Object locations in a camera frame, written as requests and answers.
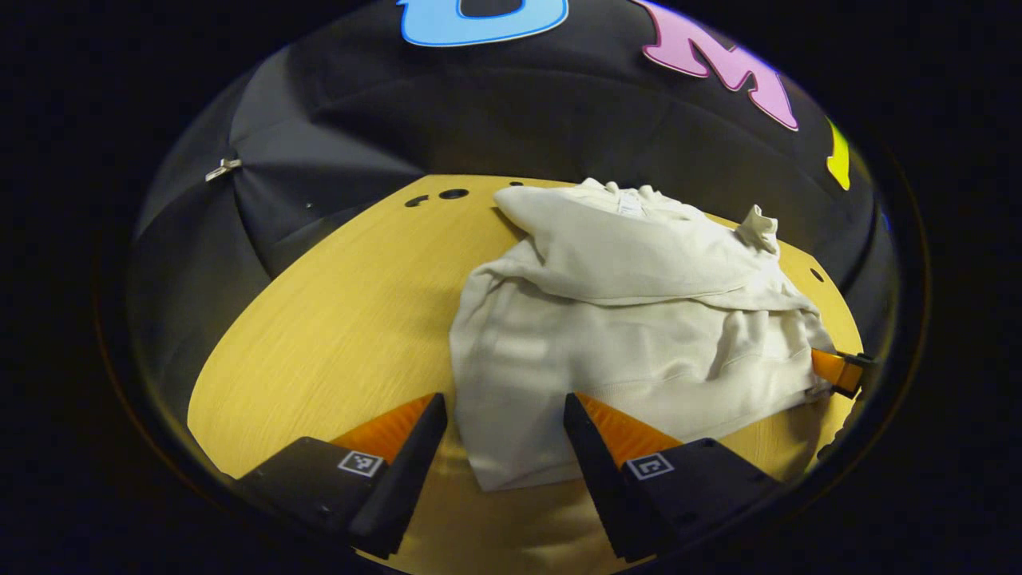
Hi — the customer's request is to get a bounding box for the white sweatshirt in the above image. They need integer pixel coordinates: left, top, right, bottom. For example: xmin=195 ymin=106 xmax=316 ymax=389
xmin=449 ymin=177 xmax=839 ymax=492

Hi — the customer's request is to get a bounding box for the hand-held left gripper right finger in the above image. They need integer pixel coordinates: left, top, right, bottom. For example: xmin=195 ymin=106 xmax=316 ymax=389
xmin=564 ymin=393 xmax=785 ymax=564

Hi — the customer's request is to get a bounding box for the black backdrop cloth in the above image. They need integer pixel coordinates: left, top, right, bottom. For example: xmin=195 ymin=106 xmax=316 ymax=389
xmin=128 ymin=0 xmax=899 ymax=416

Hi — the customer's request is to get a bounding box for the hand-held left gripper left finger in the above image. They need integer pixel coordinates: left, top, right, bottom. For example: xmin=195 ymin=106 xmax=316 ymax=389
xmin=236 ymin=393 xmax=448 ymax=560

